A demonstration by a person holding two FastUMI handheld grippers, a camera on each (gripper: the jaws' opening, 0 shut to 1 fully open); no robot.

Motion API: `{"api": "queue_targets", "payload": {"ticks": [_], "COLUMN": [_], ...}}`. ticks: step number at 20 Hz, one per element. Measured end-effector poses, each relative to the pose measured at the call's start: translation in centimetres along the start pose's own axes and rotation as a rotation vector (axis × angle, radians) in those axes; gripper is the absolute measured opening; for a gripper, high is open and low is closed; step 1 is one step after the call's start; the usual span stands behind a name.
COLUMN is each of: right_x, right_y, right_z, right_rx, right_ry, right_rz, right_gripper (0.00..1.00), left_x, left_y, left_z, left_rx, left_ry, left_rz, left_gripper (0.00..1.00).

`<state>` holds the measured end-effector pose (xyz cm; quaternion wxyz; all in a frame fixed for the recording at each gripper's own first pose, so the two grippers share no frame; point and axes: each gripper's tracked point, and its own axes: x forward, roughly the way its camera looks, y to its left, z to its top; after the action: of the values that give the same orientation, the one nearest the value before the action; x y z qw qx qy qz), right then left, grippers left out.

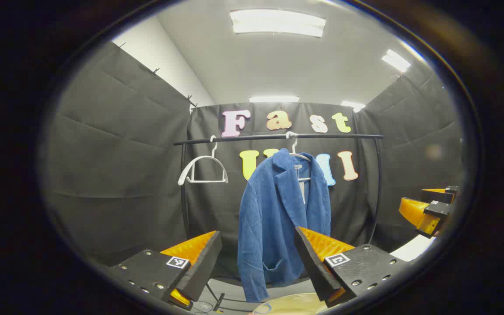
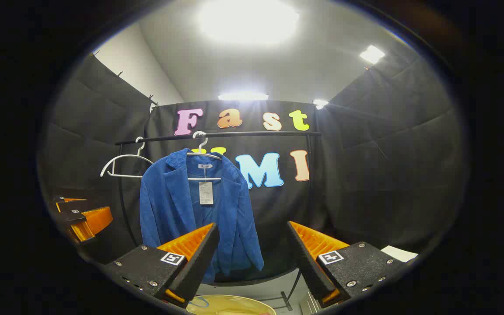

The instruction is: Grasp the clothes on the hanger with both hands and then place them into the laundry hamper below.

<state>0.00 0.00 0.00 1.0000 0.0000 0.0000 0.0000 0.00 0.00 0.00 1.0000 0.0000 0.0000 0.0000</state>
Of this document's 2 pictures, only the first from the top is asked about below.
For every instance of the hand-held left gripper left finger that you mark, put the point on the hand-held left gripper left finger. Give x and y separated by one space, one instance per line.
204 267

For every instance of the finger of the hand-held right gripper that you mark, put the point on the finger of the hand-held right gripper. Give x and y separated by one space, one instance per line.
438 194
414 212

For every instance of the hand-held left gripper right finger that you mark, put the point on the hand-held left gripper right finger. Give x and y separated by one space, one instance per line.
315 267

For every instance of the beige laundry hamper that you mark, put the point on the beige laundry hamper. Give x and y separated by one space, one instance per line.
295 305

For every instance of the white clothes hanger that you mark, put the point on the white clothes hanger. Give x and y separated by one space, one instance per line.
183 173
295 144

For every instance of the black clothes rack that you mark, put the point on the black clothes rack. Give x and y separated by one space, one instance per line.
243 138

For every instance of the black backdrop cloth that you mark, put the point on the black backdrop cloth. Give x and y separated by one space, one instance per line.
116 153

